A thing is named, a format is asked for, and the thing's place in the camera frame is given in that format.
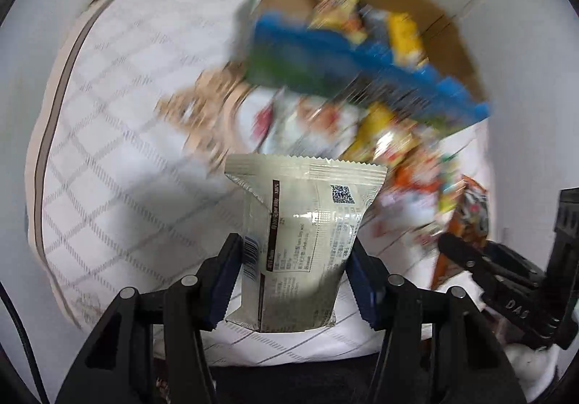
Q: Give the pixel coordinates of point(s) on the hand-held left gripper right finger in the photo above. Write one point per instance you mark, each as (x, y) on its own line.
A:
(364, 286)

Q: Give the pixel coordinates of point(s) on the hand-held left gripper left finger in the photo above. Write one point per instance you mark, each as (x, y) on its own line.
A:
(226, 277)

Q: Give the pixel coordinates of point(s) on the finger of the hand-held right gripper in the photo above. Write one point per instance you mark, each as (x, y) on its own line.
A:
(515, 263)
(461, 252)

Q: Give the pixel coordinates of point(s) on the orange snack packet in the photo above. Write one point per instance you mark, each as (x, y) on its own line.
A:
(472, 209)

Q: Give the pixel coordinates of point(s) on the cream snack packet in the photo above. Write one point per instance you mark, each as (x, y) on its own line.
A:
(307, 227)

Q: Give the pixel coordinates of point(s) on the pale cloth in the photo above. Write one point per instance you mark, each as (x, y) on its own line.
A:
(529, 363)

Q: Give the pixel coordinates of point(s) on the pile of mixed snack packets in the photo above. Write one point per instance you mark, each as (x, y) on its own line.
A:
(384, 137)

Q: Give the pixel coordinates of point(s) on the yellow brown snack packet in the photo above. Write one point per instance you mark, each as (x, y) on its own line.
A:
(332, 8)

